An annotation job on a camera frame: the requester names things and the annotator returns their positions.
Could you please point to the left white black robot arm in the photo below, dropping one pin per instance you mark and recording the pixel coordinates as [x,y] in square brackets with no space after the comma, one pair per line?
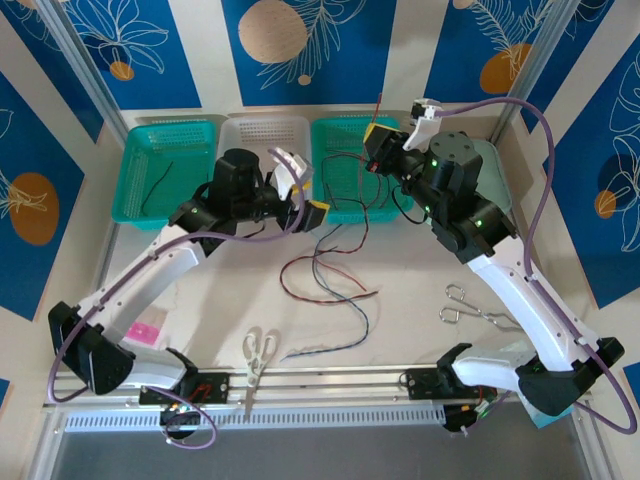
[145,280]

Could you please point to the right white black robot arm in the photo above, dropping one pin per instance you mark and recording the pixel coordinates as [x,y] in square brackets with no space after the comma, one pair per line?
[530,305]

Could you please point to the teal plastic basket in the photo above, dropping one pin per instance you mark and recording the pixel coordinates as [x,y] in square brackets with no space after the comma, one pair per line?
[190,165]
[345,135]

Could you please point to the clear white plastic basket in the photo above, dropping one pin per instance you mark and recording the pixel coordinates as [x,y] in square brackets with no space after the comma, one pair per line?
[250,135]

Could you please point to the pink sticky note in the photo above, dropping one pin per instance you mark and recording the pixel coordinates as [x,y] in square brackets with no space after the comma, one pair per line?
[142,331]

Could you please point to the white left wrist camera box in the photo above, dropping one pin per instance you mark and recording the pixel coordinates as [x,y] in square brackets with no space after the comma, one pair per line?
[287,177]

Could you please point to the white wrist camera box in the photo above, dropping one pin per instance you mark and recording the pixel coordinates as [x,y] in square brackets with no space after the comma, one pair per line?
[422,125]
[287,177]

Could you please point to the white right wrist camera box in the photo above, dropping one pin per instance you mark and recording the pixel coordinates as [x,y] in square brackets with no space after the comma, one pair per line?
[422,125]

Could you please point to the aluminium frame post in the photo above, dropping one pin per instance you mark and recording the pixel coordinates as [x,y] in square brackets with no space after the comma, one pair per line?
[82,65]
[535,65]

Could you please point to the aluminium profile rail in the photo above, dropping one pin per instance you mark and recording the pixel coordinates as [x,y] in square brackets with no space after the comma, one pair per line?
[325,382]

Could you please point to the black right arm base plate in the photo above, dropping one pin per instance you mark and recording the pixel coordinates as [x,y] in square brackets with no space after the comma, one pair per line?
[420,385]

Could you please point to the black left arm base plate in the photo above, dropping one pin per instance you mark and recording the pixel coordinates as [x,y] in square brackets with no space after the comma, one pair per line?
[215,387]

